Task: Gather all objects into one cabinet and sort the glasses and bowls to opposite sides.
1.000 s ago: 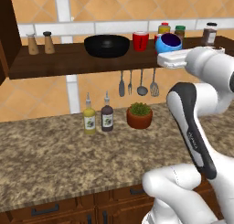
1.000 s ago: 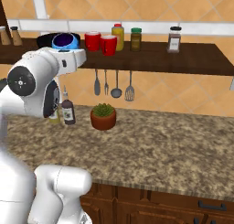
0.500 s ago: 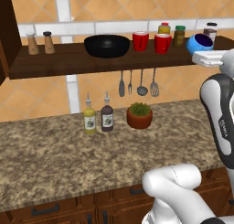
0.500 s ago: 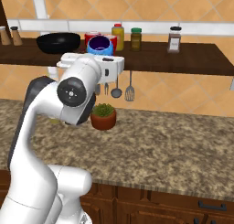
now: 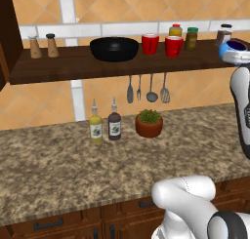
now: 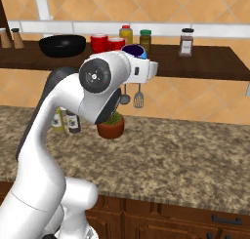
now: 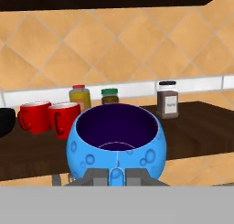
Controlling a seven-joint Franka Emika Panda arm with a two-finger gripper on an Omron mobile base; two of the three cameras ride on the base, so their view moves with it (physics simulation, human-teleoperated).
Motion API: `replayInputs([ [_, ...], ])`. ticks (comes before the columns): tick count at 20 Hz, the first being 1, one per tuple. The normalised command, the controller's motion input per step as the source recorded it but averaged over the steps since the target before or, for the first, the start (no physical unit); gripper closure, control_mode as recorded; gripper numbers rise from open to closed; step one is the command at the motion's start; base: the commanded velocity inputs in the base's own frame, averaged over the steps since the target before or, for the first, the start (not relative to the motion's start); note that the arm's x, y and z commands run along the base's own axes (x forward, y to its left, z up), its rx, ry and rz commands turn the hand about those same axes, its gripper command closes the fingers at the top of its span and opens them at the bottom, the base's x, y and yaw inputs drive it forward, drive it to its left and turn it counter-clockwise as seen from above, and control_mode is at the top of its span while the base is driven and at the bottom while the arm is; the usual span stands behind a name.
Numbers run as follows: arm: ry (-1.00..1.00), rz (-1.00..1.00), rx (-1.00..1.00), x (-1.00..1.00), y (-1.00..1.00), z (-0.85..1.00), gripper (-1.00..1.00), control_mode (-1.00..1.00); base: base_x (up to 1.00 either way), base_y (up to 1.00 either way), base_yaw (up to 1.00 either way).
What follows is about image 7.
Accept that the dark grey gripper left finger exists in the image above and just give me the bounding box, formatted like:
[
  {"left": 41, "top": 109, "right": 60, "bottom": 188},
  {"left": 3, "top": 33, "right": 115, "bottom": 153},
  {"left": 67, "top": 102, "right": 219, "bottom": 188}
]
[{"left": 64, "top": 168, "right": 110, "bottom": 187}]

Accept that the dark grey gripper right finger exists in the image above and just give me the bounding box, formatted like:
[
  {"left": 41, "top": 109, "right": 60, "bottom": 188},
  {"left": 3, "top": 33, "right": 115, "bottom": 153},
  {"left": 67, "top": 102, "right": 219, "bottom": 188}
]
[{"left": 125, "top": 168, "right": 170, "bottom": 187}]

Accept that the blue bowl with bubble pattern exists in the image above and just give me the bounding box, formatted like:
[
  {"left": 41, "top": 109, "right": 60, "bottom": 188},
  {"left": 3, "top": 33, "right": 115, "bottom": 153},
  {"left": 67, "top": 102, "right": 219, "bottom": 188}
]
[{"left": 66, "top": 102, "right": 168, "bottom": 187}]

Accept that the red mug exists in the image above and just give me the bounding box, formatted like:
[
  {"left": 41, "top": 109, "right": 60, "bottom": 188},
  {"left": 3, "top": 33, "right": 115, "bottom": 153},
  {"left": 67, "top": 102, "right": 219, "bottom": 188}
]
[
  {"left": 47, "top": 101, "right": 82, "bottom": 141},
  {"left": 16, "top": 101, "right": 53, "bottom": 134}
]

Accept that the dark wooden shelf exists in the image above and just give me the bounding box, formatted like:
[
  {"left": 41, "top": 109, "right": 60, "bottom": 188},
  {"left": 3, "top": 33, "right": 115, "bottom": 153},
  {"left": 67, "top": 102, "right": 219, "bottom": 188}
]
[{"left": 0, "top": 101, "right": 234, "bottom": 182}]

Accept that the dark jar with green lid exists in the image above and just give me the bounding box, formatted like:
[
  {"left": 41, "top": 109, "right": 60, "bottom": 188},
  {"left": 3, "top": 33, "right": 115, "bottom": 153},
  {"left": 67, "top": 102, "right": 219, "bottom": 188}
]
[{"left": 101, "top": 88, "right": 120, "bottom": 105}]

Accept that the yellow jar with red lid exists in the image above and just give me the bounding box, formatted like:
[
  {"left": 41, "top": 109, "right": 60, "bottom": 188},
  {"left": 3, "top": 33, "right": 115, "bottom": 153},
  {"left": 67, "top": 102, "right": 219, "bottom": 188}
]
[{"left": 69, "top": 84, "right": 92, "bottom": 113}]

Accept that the brown spice jar black lid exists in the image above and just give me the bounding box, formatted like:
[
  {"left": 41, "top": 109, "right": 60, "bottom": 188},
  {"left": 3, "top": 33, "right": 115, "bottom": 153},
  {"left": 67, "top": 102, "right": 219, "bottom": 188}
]
[{"left": 155, "top": 80, "right": 180, "bottom": 120}]

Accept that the black mug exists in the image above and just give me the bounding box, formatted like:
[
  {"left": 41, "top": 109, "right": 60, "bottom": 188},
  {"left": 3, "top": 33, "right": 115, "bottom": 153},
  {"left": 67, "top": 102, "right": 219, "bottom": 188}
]
[{"left": 0, "top": 107, "right": 16, "bottom": 139}]

